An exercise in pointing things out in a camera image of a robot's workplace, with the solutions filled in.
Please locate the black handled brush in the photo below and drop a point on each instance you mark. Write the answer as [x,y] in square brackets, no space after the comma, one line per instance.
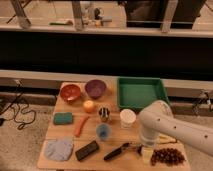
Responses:
[125,146]

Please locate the teal sponge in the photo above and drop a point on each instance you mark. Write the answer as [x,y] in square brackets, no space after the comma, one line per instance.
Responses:
[63,118]

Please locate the yellow apple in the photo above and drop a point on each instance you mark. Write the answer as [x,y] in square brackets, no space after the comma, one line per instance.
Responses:
[89,106]

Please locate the wooden board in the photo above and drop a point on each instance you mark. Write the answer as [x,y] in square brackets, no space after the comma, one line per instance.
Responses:
[127,161]

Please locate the white paper cup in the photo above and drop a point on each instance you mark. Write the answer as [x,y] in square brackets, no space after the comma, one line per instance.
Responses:
[127,118]

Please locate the yellow banana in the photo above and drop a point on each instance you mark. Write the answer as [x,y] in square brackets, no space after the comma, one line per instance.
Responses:
[164,139]

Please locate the light blue cloth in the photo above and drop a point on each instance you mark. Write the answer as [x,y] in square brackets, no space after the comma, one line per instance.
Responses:
[59,149]

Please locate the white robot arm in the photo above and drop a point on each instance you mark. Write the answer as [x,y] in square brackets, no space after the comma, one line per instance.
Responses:
[158,118]

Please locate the orange red bowl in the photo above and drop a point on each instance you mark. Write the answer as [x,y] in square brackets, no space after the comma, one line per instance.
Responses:
[70,92]

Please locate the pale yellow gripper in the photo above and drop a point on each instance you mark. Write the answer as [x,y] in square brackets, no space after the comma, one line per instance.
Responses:
[147,153]

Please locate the green plastic tray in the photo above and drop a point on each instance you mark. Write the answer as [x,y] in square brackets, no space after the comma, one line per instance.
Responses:
[137,93]

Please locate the black rectangular block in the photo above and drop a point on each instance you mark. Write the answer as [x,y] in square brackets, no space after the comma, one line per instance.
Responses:
[87,150]

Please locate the orange carrot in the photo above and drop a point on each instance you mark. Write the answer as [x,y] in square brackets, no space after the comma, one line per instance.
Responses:
[80,126]

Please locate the bunch of dark grapes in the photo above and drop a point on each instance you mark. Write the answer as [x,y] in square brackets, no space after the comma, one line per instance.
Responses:
[169,156]

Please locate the purple bowl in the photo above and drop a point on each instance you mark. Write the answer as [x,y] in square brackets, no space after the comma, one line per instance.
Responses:
[95,88]

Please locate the blue plastic cup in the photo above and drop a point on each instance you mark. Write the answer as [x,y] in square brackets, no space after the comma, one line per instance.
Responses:
[103,131]

